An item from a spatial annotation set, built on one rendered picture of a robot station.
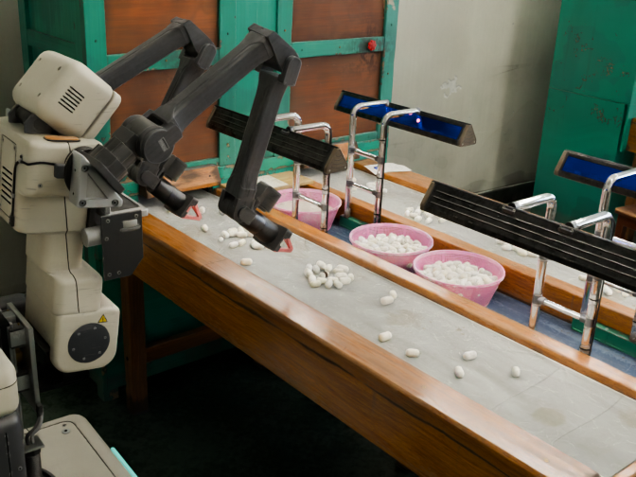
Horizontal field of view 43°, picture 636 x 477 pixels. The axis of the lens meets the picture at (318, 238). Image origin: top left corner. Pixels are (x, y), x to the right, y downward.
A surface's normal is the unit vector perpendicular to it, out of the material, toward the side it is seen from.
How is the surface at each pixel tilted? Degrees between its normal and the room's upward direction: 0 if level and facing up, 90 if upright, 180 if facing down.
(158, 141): 98
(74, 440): 0
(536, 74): 90
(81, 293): 90
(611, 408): 0
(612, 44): 90
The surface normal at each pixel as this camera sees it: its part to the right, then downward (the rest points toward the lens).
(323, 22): 0.64, 0.30
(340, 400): -0.77, 0.20
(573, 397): 0.04, -0.93
